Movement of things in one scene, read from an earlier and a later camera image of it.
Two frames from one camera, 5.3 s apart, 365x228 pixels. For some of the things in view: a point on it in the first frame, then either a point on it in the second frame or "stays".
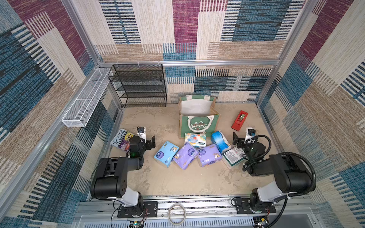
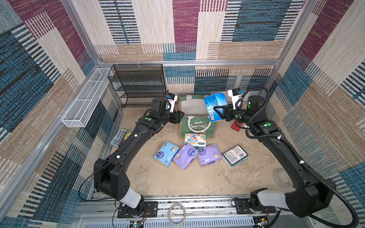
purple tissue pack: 186,156 stays
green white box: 233,156 stays
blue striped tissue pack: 219,140 -> 219,99
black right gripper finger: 235,138 -> 222,115
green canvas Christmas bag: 198,115 stays
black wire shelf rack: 139,85 stays
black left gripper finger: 153,144 -> 180,115
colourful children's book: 121,140 stays
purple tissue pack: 208,154 stays
